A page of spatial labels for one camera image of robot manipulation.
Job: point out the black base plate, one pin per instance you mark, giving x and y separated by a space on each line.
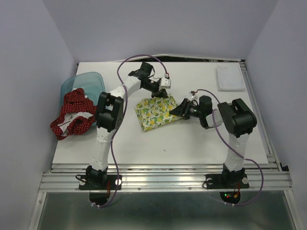
217 181
110 183

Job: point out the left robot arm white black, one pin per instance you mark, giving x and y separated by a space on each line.
110 113

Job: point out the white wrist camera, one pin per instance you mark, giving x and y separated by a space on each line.
165 83
193 96

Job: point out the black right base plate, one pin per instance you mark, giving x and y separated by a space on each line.
217 181

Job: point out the aluminium frame rails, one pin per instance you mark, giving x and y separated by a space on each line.
163 172

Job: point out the folded white skirt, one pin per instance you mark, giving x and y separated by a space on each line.
229 79

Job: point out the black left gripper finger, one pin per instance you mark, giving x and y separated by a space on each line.
163 93
156 94

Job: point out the red polka dot skirt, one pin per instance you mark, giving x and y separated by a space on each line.
76 115

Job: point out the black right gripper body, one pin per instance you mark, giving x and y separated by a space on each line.
194 110

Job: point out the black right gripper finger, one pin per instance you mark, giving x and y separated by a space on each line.
185 117
181 109

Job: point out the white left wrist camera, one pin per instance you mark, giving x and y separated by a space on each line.
165 83

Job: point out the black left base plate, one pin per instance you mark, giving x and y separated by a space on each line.
110 183

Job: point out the teal plastic bin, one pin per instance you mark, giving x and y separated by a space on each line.
91 82

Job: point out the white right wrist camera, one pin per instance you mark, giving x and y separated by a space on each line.
193 96

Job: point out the lemon print skirt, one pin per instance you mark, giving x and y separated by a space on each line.
155 112

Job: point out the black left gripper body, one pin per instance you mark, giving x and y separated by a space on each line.
151 86

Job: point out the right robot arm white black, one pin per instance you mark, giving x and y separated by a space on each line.
233 122

